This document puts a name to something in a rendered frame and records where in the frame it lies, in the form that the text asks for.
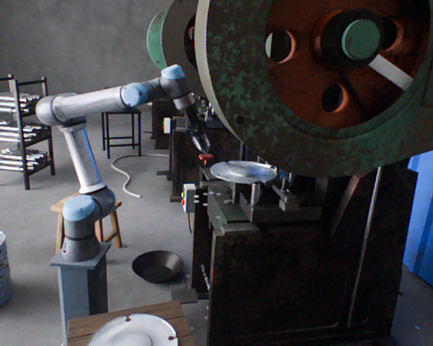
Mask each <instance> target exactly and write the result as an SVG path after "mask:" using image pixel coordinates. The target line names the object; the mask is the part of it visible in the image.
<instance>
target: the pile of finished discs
mask: <svg viewBox="0 0 433 346"><path fill-rule="evenodd" d="M129 318H131V321H126V319H127V316H120V317H118V318H115V319H112V320H110V321H109V322H107V323H105V324H103V325H102V326H101V327H100V328H99V329H97V330H96V331H95V332H94V334H93V335H92V336H91V337H90V339H89V341H88V343H87V346H178V341H177V339H176V338H175V339H174V340H173V341H169V339H168V337H171V336H173V337H175V332H174V329H173V328H172V327H171V326H170V325H169V324H168V323H167V322H166V321H164V320H163V319H161V318H159V317H156V316H152V315H148V314H132V315H131V316H129Z"/></svg>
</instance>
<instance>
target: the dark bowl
mask: <svg viewBox="0 0 433 346"><path fill-rule="evenodd" d="M131 266H132V270H133V271H134V272H135V273H136V274H137V275H138V276H140V277H142V278H143V279H145V280H146V281H147V282H149V283H165V282H167V281H168V280H170V279H171V278H173V277H174V276H175V275H177V274H178V273H179V272H180V271H181V270H182V268H183V260H182V258H181V256H178V255H177V254H175V253H172V252H168V251H151V252H146V253H144V254H141V255H139V256H138V257H137V258H136V259H135V260H134V261H133V262H132V265H131Z"/></svg>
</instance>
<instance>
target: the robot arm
mask: <svg viewBox="0 0 433 346"><path fill-rule="evenodd" d="M170 95H171V96H172V98H173V100H174V102H175V105H176V107H177V108H178V109H179V112H180V113H184V116H185V128H186V130H185V133H186V135H187V138H188V140H189V141H190V142H191V143H192V144H193V145H194V146H195V147H196V148H198V149H199V150H200V151H201V152H204V153H206V154H207V153H208V152H209V147H210V140H209V128H208V127H207V125H206V122H205V120H204V119H203V118H202V117H199V116H197V113H196V110H195V107H196V106H197V105H196V102H195V99H194V98H193V97H194V94H192V93H191V90H190V87H189V86H188V82H187V81H186V78H185V74H184V73H183V71H182V69H181V67H180V66H179V65H175V66H170V67H167V68H165V69H163V70H162V76H161V77H158V78H156V79H152V80H151V81H144V82H139V83H132V84H129V85H125V86H120V87H116V88H112V89H103V90H99V91H96V92H89V93H86V94H80V95H78V94H75V93H63V94H57V95H53V96H48V97H44V98H42V99H41V100H40V101H39V102H38V103H37V106H36V108H35V111H36V115H37V117H38V119H39V120H40V121H41V122H42V123H44V124H46V125H50V126H57V128H58V130H59V131H61V132H63V133H64V136H65V139H66V142H67V145H68V147H69V150H70V153H71V157H72V160H73V163H74V166H75V169H76V173H77V175H78V178H79V181H80V183H81V186H82V187H81V189H80V191H79V193H80V195H79V196H77V197H72V198H70V199H68V200H67V201H66V202H65V203H64V210H63V215H64V225H65V234H66V238H65V241H64V245H63V248H62V256H63V258H64V259H65V260H68V261H70V262H84V261H87V260H91V259H93V258H95V257H96V256H97V255H99V253H100V252H101V245H100V242H99V239H98V238H97V236H96V233H95V222H97V221H98V220H99V219H101V218H102V217H103V216H104V215H105V214H107V213H109V212H110V211H111V210H112V209H113V207H114V206H115V203H116V197H115V193H114V192H113V191H112V190H111V189H110V188H109V187H107V184H106V183H105V182H103V181H102V180H101V178H100V175H99V172H98V170H97V165H96V163H95V159H94V156H93V153H92V149H91V148H90V144H89V141H88V136H87V132H86V129H85V126H86V124H87V121H86V118H85V117H86V115H92V114H96V113H100V112H107V111H111V110H117V109H121V108H124V107H132V106H135V107H136V106H140V105H142V104H146V103H150V102H153V101H155V100H157V99H160V98H165V97H168V96H170ZM199 135H200V137H201V138H202V139H203V141H204V142H203V143H204V145H205V149H204V148H203V145H202V144H201V143H200V138H199V137H198V136H199Z"/></svg>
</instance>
